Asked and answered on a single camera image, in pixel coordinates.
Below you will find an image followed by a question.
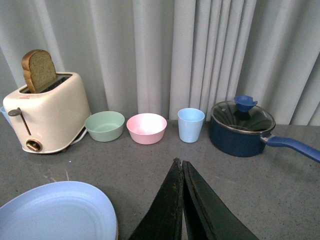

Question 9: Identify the dark blue saucepan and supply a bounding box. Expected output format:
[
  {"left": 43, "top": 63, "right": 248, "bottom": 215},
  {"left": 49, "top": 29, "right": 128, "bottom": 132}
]
[{"left": 209, "top": 116, "right": 320, "bottom": 163}]

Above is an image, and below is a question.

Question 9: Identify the cream plate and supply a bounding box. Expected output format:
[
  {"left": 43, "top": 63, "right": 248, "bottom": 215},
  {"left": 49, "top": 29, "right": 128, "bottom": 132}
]
[{"left": 115, "top": 217, "right": 119, "bottom": 240}]

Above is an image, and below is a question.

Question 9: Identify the light blue cup behind toaster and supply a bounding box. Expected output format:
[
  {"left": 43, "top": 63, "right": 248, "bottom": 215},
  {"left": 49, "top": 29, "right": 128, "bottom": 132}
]
[{"left": 0, "top": 106, "right": 12, "bottom": 127}]

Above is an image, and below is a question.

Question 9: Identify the green bowl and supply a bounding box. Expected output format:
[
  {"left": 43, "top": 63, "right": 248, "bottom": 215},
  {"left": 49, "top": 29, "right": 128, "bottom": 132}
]
[{"left": 84, "top": 111, "right": 125, "bottom": 142}]

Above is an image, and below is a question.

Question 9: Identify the grey curtain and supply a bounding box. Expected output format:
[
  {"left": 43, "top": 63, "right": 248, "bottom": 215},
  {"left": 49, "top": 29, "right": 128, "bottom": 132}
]
[{"left": 0, "top": 0, "right": 320, "bottom": 126}]

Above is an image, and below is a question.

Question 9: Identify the brown bread slice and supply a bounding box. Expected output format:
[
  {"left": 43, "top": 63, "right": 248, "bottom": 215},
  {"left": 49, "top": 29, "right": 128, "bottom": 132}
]
[{"left": 21, "top": 49, "right": 57, "bottom": 93}]

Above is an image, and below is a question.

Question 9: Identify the white toaster power cord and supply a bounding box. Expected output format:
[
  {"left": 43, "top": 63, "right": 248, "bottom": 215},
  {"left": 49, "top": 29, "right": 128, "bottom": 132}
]
[{"left": 68, "top": 128, "right": 89, "bottom": 146}]

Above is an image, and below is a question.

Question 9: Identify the glass lid with blue knob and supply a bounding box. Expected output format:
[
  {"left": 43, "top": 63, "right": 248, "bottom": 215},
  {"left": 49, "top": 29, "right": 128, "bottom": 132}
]
[{"left": 211, "top": 95, "right": 276, "bottom": 134}]

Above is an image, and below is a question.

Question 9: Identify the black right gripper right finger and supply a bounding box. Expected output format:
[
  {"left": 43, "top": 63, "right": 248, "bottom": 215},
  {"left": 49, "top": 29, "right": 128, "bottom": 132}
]
[{"left": 182, "top": 161, "right": 257, "bottom": 240}]

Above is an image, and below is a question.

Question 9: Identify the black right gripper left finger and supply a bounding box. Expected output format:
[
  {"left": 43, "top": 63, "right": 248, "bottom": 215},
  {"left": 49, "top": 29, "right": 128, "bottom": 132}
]
[{"left": 129, "top": 158, "right": 184, "bottom": 240}]

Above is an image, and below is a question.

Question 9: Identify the cream toaster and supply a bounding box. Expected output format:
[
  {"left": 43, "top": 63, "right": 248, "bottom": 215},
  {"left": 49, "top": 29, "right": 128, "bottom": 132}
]
[{"left": 3, "top": 72, "right": 91, "bottom": 154}]

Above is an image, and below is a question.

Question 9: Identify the light blue plate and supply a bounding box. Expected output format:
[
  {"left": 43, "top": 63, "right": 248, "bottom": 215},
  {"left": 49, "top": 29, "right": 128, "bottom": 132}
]
[{"left": 0, "top": 181, "right": 117, "bottom": 240}]

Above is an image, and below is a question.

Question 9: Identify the pink bowl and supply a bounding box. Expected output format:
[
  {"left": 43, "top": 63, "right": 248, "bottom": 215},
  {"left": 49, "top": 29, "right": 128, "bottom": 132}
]
[{"left": 126, "top": 113, "right": 167, "bottom": 145}]

